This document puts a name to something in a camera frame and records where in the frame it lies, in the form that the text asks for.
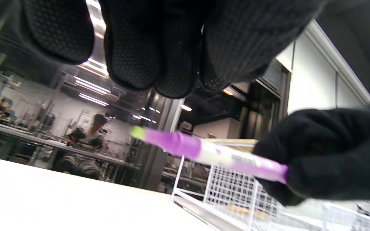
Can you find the light wooden board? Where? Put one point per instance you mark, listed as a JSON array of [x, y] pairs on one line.
[[236, 141]]

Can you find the dark window frame post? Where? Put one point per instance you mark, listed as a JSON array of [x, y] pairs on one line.
[[159, 160]]

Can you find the person's right hand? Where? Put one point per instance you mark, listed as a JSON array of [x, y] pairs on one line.
[[332, 150]]

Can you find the person's left hand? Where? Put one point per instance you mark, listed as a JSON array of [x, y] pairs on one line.
[[172, 41]]

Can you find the orange double-ended highlighter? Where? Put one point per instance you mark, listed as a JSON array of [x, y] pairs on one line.
[[242, 210]]

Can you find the purple double-ended highlighter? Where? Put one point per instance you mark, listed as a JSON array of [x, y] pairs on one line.
[[185, 144]]

